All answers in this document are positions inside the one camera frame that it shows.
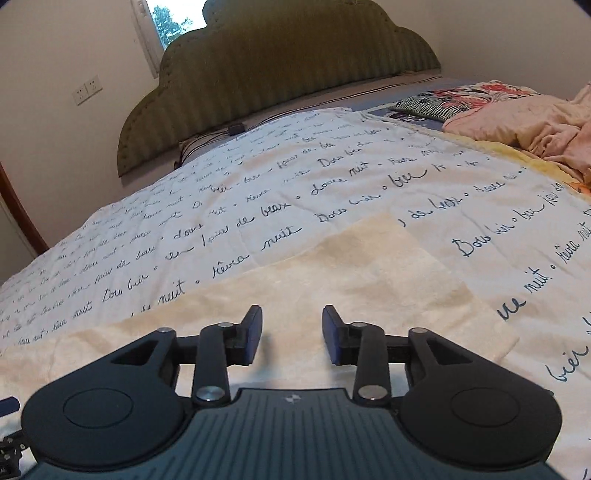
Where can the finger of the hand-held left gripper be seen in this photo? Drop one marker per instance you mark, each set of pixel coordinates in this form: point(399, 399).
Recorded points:
point(8, 406)

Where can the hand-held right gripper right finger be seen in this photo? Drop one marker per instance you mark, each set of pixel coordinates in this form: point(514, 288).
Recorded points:
point(331, 337)

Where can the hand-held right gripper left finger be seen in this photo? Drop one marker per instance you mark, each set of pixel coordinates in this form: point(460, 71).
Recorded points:
point(251, 337)

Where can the cream towel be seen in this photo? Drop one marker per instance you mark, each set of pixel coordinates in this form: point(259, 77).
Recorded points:
point(346, 277)

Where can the white script-printed blanket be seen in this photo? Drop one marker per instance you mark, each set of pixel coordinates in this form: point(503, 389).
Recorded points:
point(277, 184)

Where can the zebra striped pillow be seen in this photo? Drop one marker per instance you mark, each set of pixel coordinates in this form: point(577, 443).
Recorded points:
point(425, 108)

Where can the green padded headboard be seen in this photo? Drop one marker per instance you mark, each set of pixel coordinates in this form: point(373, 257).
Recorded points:
point(286, 69)

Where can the pink floral quilt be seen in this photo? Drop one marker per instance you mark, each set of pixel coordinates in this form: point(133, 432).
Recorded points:
point(531, 115)

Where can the window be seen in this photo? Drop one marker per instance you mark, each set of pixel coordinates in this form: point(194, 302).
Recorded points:
point(162, 21)

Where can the brown wooden frame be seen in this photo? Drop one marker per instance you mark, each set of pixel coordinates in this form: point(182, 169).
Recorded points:
point(23, 207)

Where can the white wall socket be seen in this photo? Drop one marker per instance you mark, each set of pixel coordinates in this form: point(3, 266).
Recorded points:
point(87, 88)

